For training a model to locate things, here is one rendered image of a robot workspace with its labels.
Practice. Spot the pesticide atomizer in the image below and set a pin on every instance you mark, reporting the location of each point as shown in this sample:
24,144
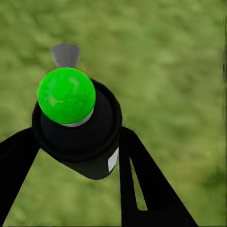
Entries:
77,120

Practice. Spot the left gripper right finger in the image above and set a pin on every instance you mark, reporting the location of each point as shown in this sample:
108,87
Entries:
165,209

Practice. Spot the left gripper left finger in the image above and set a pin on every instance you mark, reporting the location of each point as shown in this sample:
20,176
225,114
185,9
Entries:
17,154

